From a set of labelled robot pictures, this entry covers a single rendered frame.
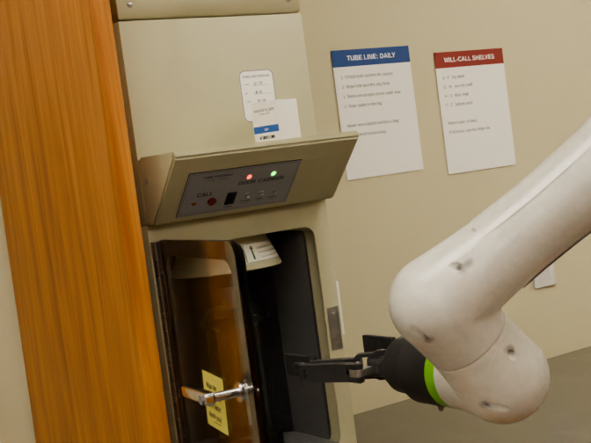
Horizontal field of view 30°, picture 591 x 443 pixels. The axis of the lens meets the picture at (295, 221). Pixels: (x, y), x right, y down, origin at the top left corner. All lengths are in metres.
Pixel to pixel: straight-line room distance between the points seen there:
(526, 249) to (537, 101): 1.54
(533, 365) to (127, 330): 0.57
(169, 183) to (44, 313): 0.40
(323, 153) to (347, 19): 0.76
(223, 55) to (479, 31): 1.03
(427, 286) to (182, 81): 0.62
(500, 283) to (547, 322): 1.52
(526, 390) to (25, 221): 0.93
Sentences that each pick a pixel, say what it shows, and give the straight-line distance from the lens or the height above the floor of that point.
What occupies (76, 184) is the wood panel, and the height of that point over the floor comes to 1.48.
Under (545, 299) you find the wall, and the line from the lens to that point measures 2.72.
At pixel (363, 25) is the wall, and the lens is 2.41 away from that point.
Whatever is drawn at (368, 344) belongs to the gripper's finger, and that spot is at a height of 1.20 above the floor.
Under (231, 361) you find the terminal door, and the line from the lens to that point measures 1.40.
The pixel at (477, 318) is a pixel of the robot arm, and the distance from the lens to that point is 1.21.
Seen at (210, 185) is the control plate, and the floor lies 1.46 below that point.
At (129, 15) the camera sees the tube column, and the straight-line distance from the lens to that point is 1.65.
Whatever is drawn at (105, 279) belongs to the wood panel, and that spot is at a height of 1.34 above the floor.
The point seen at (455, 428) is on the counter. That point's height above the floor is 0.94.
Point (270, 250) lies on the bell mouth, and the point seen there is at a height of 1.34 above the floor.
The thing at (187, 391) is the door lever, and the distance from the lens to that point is 1.42.
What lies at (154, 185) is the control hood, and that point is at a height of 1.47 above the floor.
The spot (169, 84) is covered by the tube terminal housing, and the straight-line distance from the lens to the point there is 1.66.
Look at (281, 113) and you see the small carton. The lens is 1.65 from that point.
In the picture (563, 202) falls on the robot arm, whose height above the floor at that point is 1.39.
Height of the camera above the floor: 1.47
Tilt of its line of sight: 3 degrees down
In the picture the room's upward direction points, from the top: 8 degrees counter-clockwise
